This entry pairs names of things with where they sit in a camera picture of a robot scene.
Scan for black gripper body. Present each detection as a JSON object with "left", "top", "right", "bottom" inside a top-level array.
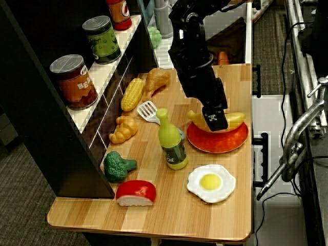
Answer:
[{"left": 176, "top": 60, "right": 229, "bottom": 111}]

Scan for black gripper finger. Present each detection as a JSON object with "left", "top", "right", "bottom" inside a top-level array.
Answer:
[{"left": 201, "top": 106, "right": 229, "bottom": 133}]

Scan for yellow toy banana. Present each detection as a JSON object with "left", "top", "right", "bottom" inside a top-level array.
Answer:
[{"left": 186, "top": 110, "right": 246, "bottom": 133}]

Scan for red round plate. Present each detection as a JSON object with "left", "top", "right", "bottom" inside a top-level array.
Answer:
[{"left": 186, "top": 120, "right": 249, "bottom": 154}]

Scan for orange toy carrot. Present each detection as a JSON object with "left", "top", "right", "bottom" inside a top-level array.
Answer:
[{"left": 217, "top": 51, "right": 230, "bottom": 65}]

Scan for brown toy chicken drumstick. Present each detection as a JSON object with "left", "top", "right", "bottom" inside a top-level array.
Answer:
[{"left": 145, "top": 67, "right": 171, "bottom": 97}]

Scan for green toy oil bottle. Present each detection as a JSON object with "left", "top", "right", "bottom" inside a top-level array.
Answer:
[{"left": 155, "top": 108, "right": 189, "bottom": 170}]

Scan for toy fried egg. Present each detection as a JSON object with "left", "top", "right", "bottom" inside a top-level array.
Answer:
[{"left": 186, "top": 164, "right": 236, "bottom": 204}]

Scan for dark grey kitchen pillar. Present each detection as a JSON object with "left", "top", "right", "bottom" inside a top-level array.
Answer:
[{"left": 132, "top": 0, "right": 161, "bottom": 75}]

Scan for light green toy grapes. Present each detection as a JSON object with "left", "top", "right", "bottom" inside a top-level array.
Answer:
[{"left": 148, "top": 26, "right": 162, "bottom": 49}]

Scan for yellow toy corn cob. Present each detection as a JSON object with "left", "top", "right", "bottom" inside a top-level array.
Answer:
[{"left": 120, "top": 78, "right": 145, "bottom": 112}]

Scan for grey toy faucet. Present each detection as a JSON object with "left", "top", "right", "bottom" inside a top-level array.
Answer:
[{"left": 153, "top": 0, "right": 175, "bottom": 39}]

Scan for metal screw clamp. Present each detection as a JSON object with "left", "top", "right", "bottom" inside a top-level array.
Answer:
[{"left": 256, "top": 75, "right": 328, "bottom": 201}]

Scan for orange toy croissant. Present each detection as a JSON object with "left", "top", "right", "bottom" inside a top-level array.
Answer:
[{"left": 109, "top": 115, "right": 138, "bottom": 145}]

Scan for dark tile backsplash panel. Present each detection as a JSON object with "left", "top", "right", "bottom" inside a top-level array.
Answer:
[{"left": 88, "top": 55, "right": 134, "bottom": 157}]

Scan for white kitchen shelf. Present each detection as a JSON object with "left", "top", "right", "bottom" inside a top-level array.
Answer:
[{"left": 65, "top": 14, "right": 141, "bottom": 134}]

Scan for red white toy sushi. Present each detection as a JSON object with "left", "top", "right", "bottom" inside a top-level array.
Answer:
[{"left": 115, "top": 180, "right": 156, "bottom": 207}]

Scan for green toy broccoli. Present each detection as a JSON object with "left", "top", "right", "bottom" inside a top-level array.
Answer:
[{"left": 103, "top": 151, "right": 137, "bottom": 183}]

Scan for red toy ketchup bottle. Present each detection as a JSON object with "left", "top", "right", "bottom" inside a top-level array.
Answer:
[{"left": 105, "top": 0, "right": 133, "bottom": 31}]

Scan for toy green peas can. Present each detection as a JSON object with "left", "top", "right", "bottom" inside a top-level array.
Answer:
[{"left": 82, "top": 15, "right": 122, "bottom": 65}]

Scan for toy beans can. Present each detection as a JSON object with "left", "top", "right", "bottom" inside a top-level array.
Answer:
[{"left": 49, "top": 54, "right": 99, "bottom": 111}]

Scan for black kitchen side panel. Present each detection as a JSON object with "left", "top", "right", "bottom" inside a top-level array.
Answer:
[{"left": 0, "top": 0, "right": 115, "bottom": 199}]

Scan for short black drawer handle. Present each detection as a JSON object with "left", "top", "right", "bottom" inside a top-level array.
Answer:
[{"left": 252, "top": 64, "right": 261, "bottom": 99}]

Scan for white spatula blue handle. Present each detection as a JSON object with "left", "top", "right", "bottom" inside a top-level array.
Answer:
[{"left": 136, "top": 100, "right": 186, "bottom": 140}]

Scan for long black drawer handle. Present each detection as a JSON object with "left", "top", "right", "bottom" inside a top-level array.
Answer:
[{"left": 252, "top": 132, "right": 269, "bottom": 188}]

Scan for thin black cable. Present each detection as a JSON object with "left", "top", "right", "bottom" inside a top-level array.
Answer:
[{"left": 280, "top": 22, "right": 314, "bottom": 134}]

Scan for aluminium frame rail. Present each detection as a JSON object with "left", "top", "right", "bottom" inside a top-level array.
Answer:
[{"left": 284, "top": 0, "right": 324, "bottom": 134}]

